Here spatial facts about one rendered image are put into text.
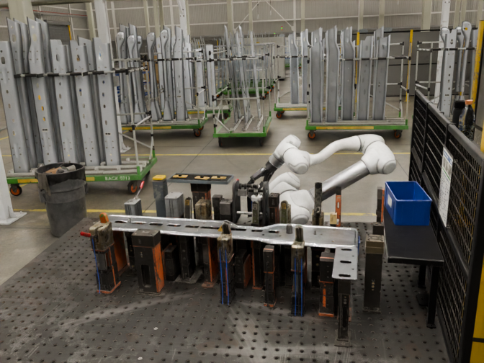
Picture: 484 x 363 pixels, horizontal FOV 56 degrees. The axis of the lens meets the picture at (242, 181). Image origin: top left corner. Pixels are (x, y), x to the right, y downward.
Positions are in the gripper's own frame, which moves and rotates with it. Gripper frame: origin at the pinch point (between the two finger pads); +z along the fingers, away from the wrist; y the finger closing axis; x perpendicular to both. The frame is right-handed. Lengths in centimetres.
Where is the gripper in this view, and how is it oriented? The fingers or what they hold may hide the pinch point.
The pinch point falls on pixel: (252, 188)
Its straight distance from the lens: 279.6
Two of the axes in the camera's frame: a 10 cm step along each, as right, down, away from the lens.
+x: -6.0, -6.7, 4.4
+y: 5.0, 1.1, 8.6
